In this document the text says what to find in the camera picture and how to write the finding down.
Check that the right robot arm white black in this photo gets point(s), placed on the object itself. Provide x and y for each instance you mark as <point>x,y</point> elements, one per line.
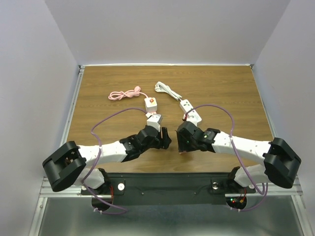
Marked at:
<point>276,162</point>

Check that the white power strip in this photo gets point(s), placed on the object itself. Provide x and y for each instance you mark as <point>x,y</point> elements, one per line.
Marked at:
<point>186,106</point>

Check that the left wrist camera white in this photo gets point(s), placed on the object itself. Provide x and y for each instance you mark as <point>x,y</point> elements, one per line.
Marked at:
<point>155,121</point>

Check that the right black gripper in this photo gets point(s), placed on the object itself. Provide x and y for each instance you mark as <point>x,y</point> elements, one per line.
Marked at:
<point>182,144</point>

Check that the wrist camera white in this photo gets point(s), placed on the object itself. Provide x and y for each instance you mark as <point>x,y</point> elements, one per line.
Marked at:
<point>155,121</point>
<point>191,118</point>

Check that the aluminium frame rail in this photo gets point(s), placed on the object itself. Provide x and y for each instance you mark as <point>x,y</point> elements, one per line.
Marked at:
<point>46,191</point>

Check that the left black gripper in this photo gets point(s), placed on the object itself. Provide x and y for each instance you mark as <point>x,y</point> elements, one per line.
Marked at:
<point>162,142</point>

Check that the white cube socket adapter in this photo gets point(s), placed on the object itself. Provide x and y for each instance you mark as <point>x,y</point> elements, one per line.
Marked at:
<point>150,104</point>

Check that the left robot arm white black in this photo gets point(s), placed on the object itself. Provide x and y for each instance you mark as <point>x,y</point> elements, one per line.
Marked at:
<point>73,164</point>

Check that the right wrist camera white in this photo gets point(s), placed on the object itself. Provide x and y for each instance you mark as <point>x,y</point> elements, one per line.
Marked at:
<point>191,118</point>

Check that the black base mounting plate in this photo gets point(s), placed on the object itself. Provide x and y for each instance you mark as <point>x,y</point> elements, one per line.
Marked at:
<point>132,189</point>

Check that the pink power strip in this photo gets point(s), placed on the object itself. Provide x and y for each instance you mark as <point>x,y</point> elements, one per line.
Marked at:
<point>149,114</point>

